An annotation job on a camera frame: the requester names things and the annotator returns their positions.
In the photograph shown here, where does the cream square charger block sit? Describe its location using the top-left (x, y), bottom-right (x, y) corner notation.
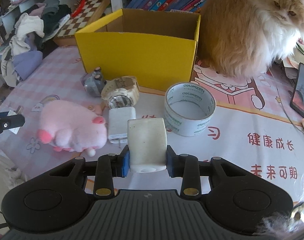
top-left (127, 118), bottom-right (167, 173)

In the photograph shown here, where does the white power adapter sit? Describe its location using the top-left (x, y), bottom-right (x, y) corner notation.
top-left (108, 107), bottom-right (136, 144)

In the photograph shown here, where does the pink plush pig toy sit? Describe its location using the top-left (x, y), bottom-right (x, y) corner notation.
top-left (37, 100), bottom-right (108, 157)

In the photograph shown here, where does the cream wrist watch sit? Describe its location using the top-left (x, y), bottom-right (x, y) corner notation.
top-left (101, 76), bottom-right (140, 109)

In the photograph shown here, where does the pink checkered tablecloth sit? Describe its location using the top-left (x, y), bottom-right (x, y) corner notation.
top-left (0, 47), bottom-right (304, 201)

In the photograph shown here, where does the pile of clothes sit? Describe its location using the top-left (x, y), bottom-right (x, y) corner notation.
top-left (0, 0), bottom-right (72, 88)

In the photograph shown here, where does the yellow cardboard box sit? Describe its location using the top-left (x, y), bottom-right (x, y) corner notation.
top-left (74, 9), bottom-right (200, 91)

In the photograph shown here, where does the black smartphone on stand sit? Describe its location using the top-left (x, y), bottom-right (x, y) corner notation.
top-left (290, 62), bottom-right (304, 118)

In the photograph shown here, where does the wooden chess board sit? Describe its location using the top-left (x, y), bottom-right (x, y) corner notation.
top-left (53, 0), bottom-right (110, 47)

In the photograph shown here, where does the orange fluffy cat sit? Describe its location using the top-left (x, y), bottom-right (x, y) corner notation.
top-left (197, 0), bottom-right (304, 78)

